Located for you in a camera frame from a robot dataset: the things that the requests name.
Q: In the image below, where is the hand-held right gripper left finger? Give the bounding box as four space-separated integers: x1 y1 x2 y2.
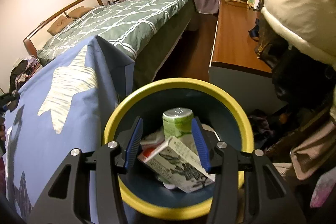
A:
31 116 144 224

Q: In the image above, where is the floor clothes pile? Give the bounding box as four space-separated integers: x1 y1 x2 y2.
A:
248 109 292 159

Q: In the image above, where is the yellow rimmed dark bin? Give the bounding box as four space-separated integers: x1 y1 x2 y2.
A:
103 78 254 216

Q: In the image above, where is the wooden bed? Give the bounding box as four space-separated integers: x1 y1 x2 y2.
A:
23 0 200 83

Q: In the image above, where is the cream down jacket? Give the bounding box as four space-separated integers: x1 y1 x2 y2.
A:
260 0 336 65

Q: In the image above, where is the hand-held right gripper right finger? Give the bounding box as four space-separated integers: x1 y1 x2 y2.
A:
191 117 306 224

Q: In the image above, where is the blue star tablecloth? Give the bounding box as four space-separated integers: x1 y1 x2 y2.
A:
4 35 137 224

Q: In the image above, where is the brown bag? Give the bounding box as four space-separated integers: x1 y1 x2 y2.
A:
255 18 289 69

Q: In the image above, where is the black garment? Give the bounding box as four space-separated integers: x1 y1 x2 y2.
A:
272 48 336 109

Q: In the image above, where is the pink patterned cloth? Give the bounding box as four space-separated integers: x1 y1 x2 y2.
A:
310 169 336 209

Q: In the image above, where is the wooden dresser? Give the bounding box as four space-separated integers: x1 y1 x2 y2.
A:
209 0 288 119

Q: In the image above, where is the white bottle green label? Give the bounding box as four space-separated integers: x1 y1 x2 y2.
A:
162 107 196 147

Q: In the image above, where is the blue strap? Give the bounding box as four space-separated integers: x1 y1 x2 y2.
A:
249 18 263 42

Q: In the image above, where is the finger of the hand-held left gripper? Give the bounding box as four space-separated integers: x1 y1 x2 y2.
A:
0 91 20 112

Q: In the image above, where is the white floral box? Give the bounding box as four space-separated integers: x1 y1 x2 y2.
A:
143 135 217 193

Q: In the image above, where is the pink strawberry carton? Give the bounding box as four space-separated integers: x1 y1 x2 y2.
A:
137 145 160 165

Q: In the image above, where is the brown pillow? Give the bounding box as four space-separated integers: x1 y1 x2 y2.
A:
69 7 93 18
47 15 75 36

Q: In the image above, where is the dark jacket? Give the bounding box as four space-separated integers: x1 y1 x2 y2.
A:
9 59 28 93

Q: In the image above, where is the green checked duvet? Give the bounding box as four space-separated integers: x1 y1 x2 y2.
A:
37 0 193 60

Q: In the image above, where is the beige cloth bag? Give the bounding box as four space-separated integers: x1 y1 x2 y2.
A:
290 106 336 181

